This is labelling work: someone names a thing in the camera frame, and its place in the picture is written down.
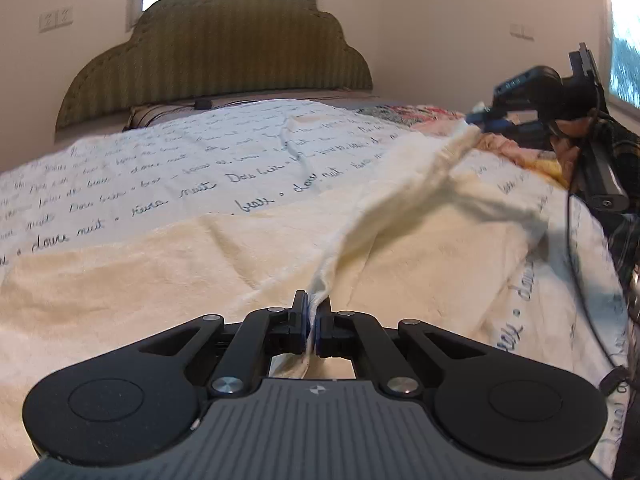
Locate white script-print bed quilt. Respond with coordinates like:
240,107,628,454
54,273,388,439
0,97,632,480

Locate cream white pants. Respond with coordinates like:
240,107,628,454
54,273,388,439
1,134,564,479

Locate person's hand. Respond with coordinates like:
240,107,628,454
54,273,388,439
551,117,591,184

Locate colourful patchwork blanket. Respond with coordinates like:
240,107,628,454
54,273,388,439
358,105,568,188

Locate striped pillow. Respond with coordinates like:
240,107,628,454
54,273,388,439
124,98,235,131

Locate white wall switch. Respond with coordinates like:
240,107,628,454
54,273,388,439
509,24,535,41

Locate white wall socket pair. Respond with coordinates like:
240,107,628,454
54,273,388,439
38,6,74,34

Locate green padded headboard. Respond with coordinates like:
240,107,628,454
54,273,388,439
55,0,373,131

